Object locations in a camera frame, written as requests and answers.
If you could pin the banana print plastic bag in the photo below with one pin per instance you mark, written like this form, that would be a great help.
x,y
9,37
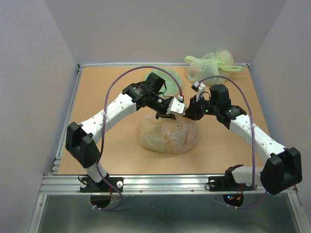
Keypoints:
x,y
174,136

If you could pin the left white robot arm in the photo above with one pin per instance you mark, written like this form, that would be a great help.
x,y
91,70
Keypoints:
x,y
82,139

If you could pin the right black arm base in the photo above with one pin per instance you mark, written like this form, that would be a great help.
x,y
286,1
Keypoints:
x,y
226,182

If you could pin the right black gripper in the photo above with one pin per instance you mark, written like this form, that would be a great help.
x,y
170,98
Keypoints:
x,y
190,112

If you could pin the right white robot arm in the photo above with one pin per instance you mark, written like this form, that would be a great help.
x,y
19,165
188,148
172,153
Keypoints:
x,y
282,166

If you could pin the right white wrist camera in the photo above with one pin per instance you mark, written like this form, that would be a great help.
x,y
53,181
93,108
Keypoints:
x,y
199,88

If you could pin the light green fruit plate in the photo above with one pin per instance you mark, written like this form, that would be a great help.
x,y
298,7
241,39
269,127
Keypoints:
x,y
170,88

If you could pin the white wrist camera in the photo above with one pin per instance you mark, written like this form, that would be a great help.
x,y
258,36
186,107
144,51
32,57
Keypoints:
x,y
199,88
176,107

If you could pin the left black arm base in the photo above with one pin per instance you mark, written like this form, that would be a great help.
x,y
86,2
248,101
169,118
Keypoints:
x,y
103,196

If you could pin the tied green plastic bag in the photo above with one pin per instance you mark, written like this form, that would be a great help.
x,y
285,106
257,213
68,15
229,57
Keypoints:
x,y
212,64

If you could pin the aluminium front rail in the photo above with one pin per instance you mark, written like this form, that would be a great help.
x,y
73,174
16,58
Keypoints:
x,y
141,185

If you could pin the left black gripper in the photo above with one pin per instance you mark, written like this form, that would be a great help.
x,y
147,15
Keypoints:
x,y
163,115

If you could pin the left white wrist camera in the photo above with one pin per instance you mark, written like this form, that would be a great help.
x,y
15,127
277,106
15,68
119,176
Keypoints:
x,y
176,107

